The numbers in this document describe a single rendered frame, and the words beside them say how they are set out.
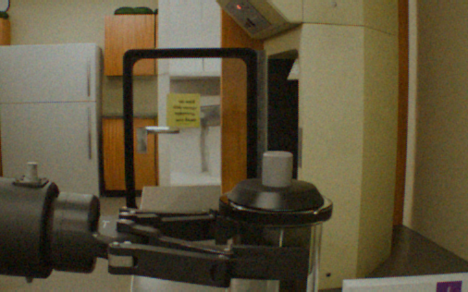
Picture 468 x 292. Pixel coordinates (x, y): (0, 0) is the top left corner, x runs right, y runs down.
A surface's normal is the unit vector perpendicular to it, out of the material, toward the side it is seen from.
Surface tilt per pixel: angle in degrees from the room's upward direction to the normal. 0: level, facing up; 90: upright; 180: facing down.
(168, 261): 89
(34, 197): 34
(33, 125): 90
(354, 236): 90
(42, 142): 90
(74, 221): 58
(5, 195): 42
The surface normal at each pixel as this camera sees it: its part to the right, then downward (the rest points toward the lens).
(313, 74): 0.15, 0.11
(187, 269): -0.07, 0.09
